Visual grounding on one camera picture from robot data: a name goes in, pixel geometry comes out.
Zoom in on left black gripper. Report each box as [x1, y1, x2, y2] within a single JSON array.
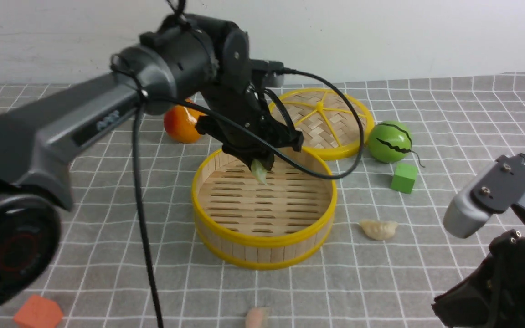
[[196, 84, 304, 170]]

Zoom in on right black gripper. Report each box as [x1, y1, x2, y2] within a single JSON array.
[[432, 195, 525, 328]]

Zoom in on green dumpling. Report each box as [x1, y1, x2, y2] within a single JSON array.
[[250, 159, 268, 185]]

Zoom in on white dumpling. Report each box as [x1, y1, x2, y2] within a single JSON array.
[[359, 220, 399, 241]]

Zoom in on pink dumpling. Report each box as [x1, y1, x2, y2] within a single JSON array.
[[245, 307, 270, 328]]

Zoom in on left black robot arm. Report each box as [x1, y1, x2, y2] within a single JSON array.
[[0, 14, 304, 305]]

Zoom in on woven bamboo steamer lid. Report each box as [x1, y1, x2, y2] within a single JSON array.
[[279, 88, 360, 161]]

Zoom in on bamboo steamer tray yellow rim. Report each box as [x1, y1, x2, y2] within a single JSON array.
[[191, 150, 338, 270]]

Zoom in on orange pear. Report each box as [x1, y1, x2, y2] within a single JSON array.
[[163, 105, 205, 144]]

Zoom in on grey checkered tablecloth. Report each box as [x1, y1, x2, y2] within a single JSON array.
[[0, 72, 525, 328]]

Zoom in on green toy watermelon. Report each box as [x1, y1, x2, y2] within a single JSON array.
[[367, 120, 425, 168]]

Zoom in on green cube block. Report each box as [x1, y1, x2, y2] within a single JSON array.
[[390, 163, 418, 195]]

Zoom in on orange block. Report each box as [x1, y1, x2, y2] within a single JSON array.
[[13, 295, 64, 328]]

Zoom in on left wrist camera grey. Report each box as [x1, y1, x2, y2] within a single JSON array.
[[250, 59, 285, 89]]

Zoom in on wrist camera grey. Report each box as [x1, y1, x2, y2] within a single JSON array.
[[443, 155, 525, 239], [250, 59, 285, 89]]

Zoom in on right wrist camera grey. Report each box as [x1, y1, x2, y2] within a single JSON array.
[[443, 155, 525, 239]]

